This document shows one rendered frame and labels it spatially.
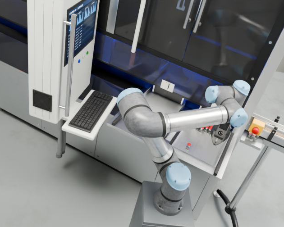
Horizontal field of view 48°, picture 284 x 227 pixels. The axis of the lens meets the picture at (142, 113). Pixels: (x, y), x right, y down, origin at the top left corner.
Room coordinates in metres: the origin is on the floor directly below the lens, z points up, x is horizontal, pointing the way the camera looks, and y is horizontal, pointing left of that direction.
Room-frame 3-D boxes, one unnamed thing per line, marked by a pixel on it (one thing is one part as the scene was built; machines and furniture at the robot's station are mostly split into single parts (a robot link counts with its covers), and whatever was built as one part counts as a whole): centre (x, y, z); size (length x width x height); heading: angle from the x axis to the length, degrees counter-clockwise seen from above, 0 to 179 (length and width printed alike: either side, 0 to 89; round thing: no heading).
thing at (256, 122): (1.58, -0.68, 0.99); 0.08 x 0.07 x 0.07; 162
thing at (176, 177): (1.04, -0.23, 0.96); 0.13 x 0.12 x 0.14; 26
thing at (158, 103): (1.65, -0.08, 0.90); 0.34 x 0.26 x 0.04; 162
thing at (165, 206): (1.03, -0.23, 0.84); 0.15 x 0.15 x 0.10
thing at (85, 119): (1.57, 0.31, 0.82); 0.40 x 0.14 x 0.02; 173
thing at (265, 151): (1.68, -0.86, 0.46); 0.09 x 0.09 x 0.77; 72
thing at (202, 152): (1.44, -0.37, 0.90); 0.34 x 0.26 x 0.04; 162
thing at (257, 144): (1.62, -0.71, 0.87); 0.14 x 0.13 x 0.02; 162
